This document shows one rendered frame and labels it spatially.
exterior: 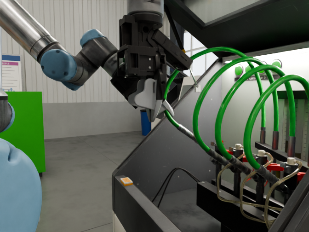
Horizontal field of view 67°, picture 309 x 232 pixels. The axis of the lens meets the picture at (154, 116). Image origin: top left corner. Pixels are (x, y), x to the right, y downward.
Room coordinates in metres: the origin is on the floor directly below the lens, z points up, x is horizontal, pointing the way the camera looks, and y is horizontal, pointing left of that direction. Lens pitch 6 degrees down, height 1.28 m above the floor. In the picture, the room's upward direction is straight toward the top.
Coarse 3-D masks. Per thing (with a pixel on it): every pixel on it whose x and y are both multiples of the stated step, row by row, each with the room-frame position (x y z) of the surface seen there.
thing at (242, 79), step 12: (252, 72) 0.57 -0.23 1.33; (276, 72) 0.61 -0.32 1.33; (240, 84) 0.55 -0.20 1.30; (288, 84) 0.63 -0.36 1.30; (228, 96) 0.54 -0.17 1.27; (288, 96) 0.64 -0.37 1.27; (216, 120) 0.53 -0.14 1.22; (216, 132) 0.52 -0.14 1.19; (288, 144) 0.65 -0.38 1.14; (228, 156) 0.54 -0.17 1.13; (288, 156) 0.64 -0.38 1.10; (240, 168) 0.55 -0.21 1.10
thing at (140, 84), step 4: (140, 80) 0.51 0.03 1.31; (144, 80) 0.51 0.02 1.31; (140, 84) 0.51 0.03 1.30; (140, 88) 0.51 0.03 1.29; (136, 92) 0.50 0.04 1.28; (140, 92) 0.51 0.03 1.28; (128, 96) 0.50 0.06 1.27; (132, 96) 0.50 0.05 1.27; (128, 100) 0.50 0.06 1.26; (132, 100) 0.50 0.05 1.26; (132, 104) 0.50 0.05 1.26; (144, 108) 0.51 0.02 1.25; (148, 112) 0.51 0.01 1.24; (148, 116) 0.51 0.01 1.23
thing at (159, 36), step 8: (160, 32) 0.49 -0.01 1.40; (160, 40) 0.49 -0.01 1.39; (168, 40) 0.50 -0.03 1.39; (168, 48) 0.50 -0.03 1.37; (176, 48) 0.51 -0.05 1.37; (168, 56) 0.52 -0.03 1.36; (176, 56) 0.51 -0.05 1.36; (184, 56) 0.52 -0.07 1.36; (176, 64) 0.52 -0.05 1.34; (184, 64) 0.52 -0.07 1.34
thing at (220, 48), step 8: (208, 48) 0.76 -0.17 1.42; (216, 48) 0.76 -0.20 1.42; (224, 48) 0.77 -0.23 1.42; (232, 48) 0.78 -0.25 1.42; (192, 56) 0.74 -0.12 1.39; (240, 56) 0.79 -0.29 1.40; (248, 64) 0.81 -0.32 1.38; (176, 72) 0.72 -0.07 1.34; (168, 80) 0.72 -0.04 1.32; (256, 80) 0.82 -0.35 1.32; (168, 88) 0.72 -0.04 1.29; (264, 104) 0.82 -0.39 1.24; (168, 112) 0.72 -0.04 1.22; (264, 112) 0.82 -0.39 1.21; (264, 120) 0.82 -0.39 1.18; (264, 128) 0.82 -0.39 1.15
